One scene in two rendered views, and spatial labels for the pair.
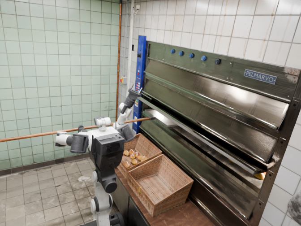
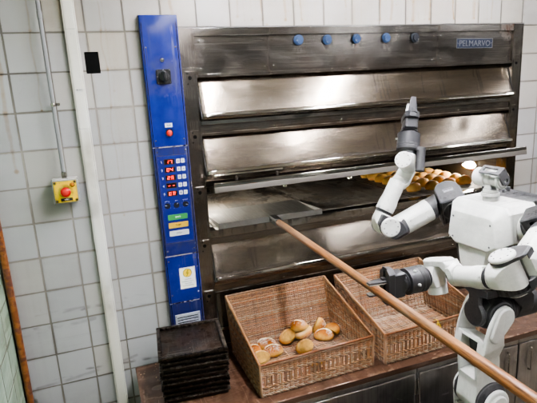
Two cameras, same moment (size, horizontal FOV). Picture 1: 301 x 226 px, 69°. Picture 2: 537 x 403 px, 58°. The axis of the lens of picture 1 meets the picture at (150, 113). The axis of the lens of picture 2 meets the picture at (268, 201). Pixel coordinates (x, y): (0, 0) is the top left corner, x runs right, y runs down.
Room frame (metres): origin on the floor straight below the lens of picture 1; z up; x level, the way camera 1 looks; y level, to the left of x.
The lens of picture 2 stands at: (2.06, 2.20, 1.83)
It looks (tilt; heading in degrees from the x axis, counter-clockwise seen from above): 13 degrees down; 283
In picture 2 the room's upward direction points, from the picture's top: 3 degrees counter-clockwise
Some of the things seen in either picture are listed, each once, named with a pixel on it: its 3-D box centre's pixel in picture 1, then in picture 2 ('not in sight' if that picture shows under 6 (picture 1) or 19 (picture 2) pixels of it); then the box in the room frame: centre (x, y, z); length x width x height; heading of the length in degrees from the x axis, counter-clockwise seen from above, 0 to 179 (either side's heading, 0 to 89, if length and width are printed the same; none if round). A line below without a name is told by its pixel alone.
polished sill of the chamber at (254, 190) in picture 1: (185, 140); (370, 208); (2.10, -0.40, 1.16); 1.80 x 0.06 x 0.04; 33
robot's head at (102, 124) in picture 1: (103, 123); (489, 181); (1.68, 0.39, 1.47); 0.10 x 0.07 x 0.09; 127
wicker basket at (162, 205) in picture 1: (158, 181); (403, 304); (1.94, -0.16, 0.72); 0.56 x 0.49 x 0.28; 34
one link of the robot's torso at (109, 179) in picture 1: (105, 175); (502, 298); (1.60, 0.34, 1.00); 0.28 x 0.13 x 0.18; 33
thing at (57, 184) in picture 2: (123, 80); (65, 189); (3.33, 0.46, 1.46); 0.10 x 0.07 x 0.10; 33
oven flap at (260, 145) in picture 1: (188, 107); (372, 139); (2.09, -0.38, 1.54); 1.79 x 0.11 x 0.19; 33
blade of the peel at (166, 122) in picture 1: (166, 115); (260, 210); (2.67, -0.22, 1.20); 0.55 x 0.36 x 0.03; 32
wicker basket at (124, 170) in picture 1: (134, 154); (296, 329); (2.44, 0.16, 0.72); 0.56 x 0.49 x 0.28; 34
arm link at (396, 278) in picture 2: (82, 132); (400, 282); (1.99, 0.68, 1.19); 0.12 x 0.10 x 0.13; 33
